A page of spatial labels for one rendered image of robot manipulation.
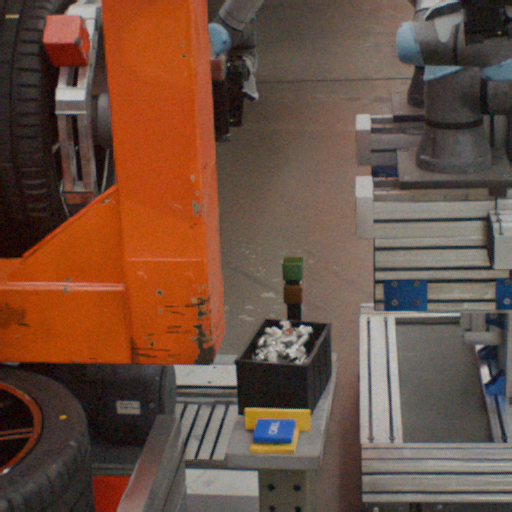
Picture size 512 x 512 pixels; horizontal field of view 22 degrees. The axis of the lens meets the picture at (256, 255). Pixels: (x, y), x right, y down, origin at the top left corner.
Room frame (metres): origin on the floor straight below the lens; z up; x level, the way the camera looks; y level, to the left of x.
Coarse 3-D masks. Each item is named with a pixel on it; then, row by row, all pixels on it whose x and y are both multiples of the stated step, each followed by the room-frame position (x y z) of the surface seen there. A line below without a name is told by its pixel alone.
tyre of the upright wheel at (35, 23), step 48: (0, 0) 2.82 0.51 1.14; (48, 0) 2.81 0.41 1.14; (0, 48) 2.72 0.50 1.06; (0, 96) 2.66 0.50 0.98; (48, 96) 2.71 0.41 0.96; (0, 144) 2.64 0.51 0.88; (48, 144) 2.68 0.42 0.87; (0, 192) 2.65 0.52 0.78; (48, 192) 2.65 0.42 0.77; (0, 240) 2.71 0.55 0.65
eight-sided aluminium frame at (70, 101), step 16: (80, 0) 2.92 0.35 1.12; (96, 0) 2.99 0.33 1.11; (96, 16) 2.81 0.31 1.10; (96, 32) 2.81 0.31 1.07; (96, 48) 2.80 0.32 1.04; (64, 80) 2.71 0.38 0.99; (80, 80) 2.70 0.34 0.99; (64, 96) 2.68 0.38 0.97; (80, 96) 2.68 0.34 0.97; (64, 112) 2.67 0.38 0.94; (80, 112) 2.67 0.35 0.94; (64, 128) 2.68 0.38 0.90; (80, 128) 2.67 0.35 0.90; (64, 144) 2.68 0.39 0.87; (80, 144) 2.67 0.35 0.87; (64, 160) 2.68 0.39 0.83; (64, 176) 2.68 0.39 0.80; (64, 192) 2.68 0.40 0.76; (80, 192) 2.67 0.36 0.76; (96, 192) 2.69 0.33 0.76; (80, 208) 2.69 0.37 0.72
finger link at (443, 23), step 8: (448, 0) 2.10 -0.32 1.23; (456, 0) 2.08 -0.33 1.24; (432, 8) 2.05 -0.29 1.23; (440, 8) 2.06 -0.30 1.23; (448, 8) 2.07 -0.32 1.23; (456, 8) 2.08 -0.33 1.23; (424, 16) 2.04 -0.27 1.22; (432, 16) 2.04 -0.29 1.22; (440, 16) 2.07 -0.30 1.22; (448, 16) 2.08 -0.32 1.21; (456, 16) 2.09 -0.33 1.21; (440, 24) 2.07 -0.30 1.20; (448, 24) 2.08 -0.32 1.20; (440, 32) 2.07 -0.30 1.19; (448, 32) 2.08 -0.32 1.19; (440, 40) 2.07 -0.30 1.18
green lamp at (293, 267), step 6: (288, 258) 2.50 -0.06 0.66; (294, 258) 2.50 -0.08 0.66; (300, 258) 2.50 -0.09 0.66; (288, 264) 2.47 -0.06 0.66; (294, 264) 2.47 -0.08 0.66; (300, 264) 2.47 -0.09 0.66; (288, 270) 2.47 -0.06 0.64; (294, 270) 2.47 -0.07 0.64; (300, 270) 2.47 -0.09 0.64; (288, 276) 2.47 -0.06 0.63; (294, 276) 2.47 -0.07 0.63; (300, 276) 2.47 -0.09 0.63
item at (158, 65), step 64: (128, 0) 2.32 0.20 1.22; (192, 0) 2.32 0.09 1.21; (128, 64) 2.32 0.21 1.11; (192, 64) 2.31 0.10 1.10; (128, 128) 2.33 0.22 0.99; (192, 128) 2.31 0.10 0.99; (128, 192) 2.33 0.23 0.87; (192, 192) 2.31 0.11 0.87; (128, 256) 2.33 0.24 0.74; (192, 256) 2.31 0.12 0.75; (192, 320) 2.31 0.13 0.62
